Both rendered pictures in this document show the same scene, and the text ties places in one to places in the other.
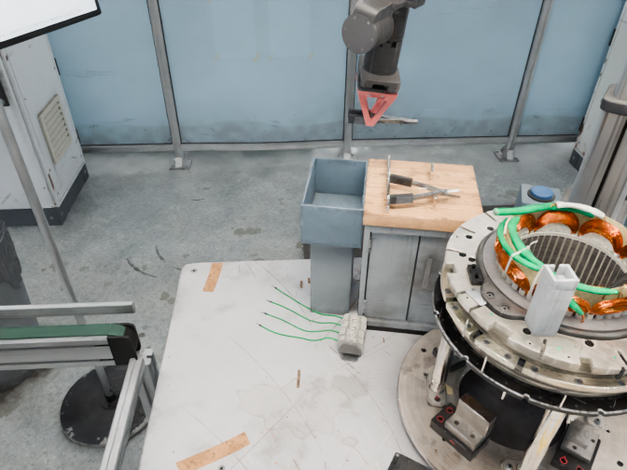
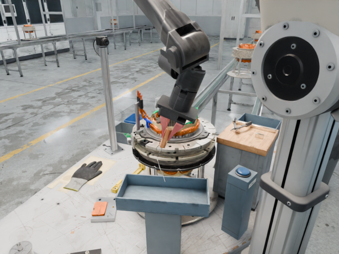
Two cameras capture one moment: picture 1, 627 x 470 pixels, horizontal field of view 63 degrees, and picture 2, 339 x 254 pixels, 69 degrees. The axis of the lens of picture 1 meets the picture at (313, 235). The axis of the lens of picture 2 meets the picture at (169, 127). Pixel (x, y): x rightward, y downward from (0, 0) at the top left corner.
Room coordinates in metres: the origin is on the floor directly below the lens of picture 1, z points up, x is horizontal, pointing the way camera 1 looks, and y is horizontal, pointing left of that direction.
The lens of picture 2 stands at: (0.89, -1.13, 1.52)
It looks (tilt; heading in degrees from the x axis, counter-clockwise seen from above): 26 degrees down; 116
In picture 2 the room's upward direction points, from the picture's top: straight up
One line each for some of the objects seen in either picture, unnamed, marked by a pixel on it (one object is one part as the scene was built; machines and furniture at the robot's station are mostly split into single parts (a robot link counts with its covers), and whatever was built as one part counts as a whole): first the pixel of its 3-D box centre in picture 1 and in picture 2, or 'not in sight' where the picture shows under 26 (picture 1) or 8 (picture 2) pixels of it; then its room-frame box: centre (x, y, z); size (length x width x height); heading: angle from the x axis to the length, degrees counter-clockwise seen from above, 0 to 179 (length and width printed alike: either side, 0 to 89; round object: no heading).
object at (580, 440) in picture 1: (580, 439); not in sight; (0.44, -0.42, 0.83); 0.05 x 0.04 x 0.02; 143
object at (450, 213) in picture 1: (421, 193); (248, 136); (0.78, -0.19, 1.05); 0.20 x 0.19 x 0.02; 83
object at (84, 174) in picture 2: not in sight; (85, 173); (0.08, -0.41, 0.79); 0.24 x 0.13 x 0.02; 94
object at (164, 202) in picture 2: not in sight; (164, 225); (0.63, -0.64, 0.92); 0.25 x 0.11 x 0.28; 20
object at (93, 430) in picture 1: (112, 400); not in sight; (1.06, 0.69, 0.01); 0.34 x 0.34 x 0.02
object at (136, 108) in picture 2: not in sight; (138, 118); (0.42, -0.43, 1.15); 0.03 x 0.02 x 0.12; 81
